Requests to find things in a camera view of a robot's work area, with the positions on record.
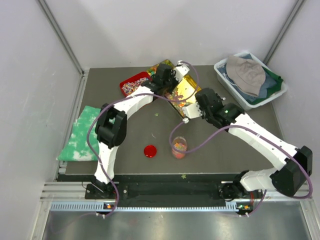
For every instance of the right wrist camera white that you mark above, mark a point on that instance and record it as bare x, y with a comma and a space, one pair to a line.
191, 111

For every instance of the green white cloth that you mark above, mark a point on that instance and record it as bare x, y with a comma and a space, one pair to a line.
77, 149

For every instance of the golden tin with star candies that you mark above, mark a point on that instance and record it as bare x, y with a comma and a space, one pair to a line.
183, 90

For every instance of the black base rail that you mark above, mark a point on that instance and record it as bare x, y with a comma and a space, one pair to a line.
170, 190

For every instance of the beige bucket hat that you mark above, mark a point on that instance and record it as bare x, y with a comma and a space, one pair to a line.
247, 74

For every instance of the red tin with lollipops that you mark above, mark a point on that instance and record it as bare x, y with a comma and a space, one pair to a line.
131, 84

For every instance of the green garment in basket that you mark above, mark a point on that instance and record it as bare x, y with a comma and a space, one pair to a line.
272, 90

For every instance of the blue-grey garment in basket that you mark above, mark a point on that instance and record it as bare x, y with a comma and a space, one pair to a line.
269, 83

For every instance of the clear plastic jar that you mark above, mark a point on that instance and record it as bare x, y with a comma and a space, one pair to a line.
179, 145

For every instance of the white plastic basket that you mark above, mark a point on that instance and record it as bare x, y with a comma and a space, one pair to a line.
230, 86

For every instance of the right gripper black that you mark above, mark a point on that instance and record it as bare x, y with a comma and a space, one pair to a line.
203, 116

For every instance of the red jar lid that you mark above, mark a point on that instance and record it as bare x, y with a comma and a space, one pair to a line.
150, 151

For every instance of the tin with colourful cube candies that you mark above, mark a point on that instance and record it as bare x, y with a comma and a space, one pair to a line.
152, 70

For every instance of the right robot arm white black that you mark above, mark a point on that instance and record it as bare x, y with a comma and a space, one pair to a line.
292, 166

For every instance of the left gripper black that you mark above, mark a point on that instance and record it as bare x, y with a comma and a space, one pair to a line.
176, 82

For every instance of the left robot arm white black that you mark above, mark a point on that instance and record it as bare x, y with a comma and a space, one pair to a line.
110, 127

